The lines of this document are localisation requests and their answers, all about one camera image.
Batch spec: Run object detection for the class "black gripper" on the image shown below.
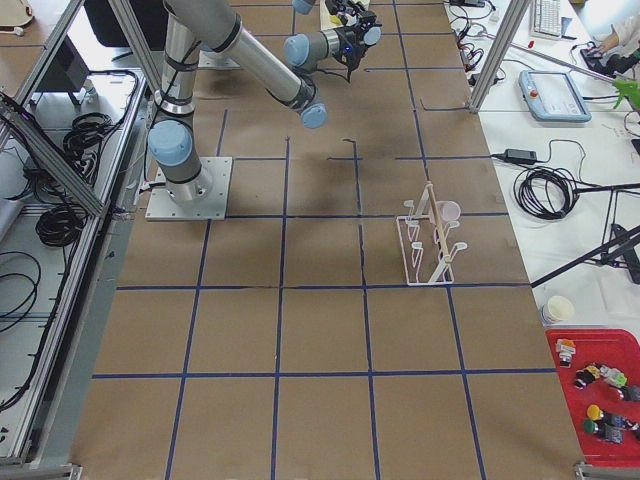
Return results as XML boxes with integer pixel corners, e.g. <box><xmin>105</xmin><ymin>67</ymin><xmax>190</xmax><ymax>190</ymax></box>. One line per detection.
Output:
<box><xmin>332</xmin><ymin>21</ymin><xmax>373</xmax><ymax>83</ymax></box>
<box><xmin>324</xmin><ymin>0</ymin><xmax>370</xmax><ymax>23</ymax></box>

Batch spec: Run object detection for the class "blue cup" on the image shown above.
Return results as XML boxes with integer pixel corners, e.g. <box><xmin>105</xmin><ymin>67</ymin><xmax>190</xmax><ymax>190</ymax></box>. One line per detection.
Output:
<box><xmin>363</xmin><ymin>26</ymin><xmax>382</xmax><ymax>46</ymax></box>

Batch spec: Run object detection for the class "pink plastic cup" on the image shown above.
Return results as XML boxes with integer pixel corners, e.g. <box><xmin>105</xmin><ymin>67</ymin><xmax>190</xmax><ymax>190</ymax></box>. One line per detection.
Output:
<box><xmin>432</xmin><ymin>201</ymin><xmax>461</xmax><ymax>225</ymax></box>

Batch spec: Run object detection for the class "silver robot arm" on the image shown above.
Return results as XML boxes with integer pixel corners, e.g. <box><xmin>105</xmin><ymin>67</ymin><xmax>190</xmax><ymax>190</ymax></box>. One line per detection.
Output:
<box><xmin>291</xmin><ymin>0</ymin><xmax>369</xmax><ymax>23</ymax></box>
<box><xmin>147</xmin><ymin>1</ymin><xmax>381</xmax><ymax>205</ymax></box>

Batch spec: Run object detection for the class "paper cup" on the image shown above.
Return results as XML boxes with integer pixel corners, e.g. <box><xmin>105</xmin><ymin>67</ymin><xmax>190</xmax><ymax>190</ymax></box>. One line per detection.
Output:
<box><xmin>541</xmin><ymin>295</ymin><xmax>575</xmax><ymax>325</ymax></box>

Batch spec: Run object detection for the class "black power adapter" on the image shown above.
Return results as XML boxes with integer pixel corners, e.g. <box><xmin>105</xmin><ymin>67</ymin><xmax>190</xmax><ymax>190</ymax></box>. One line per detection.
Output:
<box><xmin>503</xmin><ymin>148</ymin><xmax>538</xmax><ymax>165</ymax></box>

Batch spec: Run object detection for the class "teach pendant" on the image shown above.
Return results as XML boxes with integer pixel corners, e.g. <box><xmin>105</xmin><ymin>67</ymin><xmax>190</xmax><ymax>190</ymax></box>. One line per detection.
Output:
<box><xmin>518</xmin><ymin>70</ymin><xmax>592</xmax><ymax>123</ymax></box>

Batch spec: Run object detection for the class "red parts tray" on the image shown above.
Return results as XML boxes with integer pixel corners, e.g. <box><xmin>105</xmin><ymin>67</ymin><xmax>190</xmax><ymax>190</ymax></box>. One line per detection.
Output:
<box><xmin>546</xmin><ymin>328</ymin><xmax>639</xmax><ymax>468</ymax></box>

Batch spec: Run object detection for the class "white wire cup rack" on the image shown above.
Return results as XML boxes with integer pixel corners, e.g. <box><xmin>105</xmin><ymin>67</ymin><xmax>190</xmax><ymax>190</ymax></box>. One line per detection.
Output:
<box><xmin>395</xmin><ymin>181</ymin><xmax>468</xmax><ymax>286</ymax></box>

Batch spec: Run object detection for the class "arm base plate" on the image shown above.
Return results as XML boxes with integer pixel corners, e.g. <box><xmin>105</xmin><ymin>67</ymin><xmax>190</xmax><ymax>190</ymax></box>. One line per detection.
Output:
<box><xmin>145</xmin><ymin>157</ymin><xmax>233</xmax><ymax>221</ymax></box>

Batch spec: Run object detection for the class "coiled black cable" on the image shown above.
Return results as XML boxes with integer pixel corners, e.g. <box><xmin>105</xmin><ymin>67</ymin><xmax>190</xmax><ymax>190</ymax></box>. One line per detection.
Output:
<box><xmin>514</xmin><ymin>167</ymin><xmax>581</xmax><ymax>220</ymax></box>

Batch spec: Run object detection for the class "black camera tripod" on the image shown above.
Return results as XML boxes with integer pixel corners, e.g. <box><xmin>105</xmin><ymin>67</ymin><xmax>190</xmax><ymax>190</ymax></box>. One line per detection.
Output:
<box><xmin>527</xmin><ymin>183</ymin><xmax>639</xmax><ymax>288</ymax></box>

